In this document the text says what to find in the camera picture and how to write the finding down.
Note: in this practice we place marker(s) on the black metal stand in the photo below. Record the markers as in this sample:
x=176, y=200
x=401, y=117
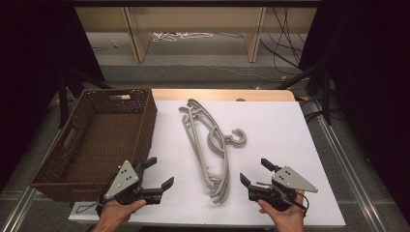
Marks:
x=326, y=96
x=63, y=96

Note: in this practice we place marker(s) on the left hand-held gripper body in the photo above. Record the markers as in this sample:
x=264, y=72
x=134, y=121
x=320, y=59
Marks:
x=124, y=180

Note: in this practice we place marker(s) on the aluminium rail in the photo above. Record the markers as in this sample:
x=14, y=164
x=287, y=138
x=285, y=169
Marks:
x=348, y=167
x=19, y=206

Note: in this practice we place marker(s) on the brown wicker basket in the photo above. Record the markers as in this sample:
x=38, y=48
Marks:
x=103, y=135

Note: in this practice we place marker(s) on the person's right hand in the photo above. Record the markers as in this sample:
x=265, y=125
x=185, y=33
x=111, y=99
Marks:
x=286, y=219

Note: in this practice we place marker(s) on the light wooden table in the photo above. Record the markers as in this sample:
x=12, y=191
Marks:
x=219, y=95

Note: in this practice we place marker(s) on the dark curtain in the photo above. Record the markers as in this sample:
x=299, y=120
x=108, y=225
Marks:
x=32, y=64
x=370, y=80

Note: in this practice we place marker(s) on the person's left hand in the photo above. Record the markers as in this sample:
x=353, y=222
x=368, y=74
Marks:
x=116, y=214

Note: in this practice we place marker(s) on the light wooden shelf unit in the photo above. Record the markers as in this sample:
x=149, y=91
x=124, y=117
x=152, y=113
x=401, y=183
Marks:
x=193, y=16

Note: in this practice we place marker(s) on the white board sheet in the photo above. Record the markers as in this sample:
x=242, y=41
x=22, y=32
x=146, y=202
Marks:
x=277, y=135

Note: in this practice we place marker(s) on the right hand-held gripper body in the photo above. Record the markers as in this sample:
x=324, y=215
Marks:
x=290, y=182

